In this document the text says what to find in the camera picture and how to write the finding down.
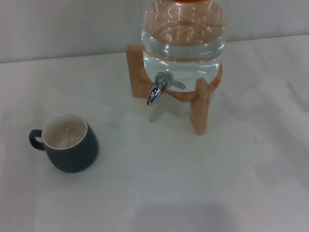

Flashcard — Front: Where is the chrome faucet tap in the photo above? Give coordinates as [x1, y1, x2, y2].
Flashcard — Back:
[146, 72, 186, 107]

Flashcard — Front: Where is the dark grey ceramic mug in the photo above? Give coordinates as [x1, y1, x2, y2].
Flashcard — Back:
[28, 112, 99, 173]

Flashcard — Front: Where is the light wooden dispenser stand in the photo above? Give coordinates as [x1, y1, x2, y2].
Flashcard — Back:
[126, 44, 223, 136]

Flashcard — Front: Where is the clear glass water dispenser jar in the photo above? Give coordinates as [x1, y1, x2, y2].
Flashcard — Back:
[140, 0, 227, 93]

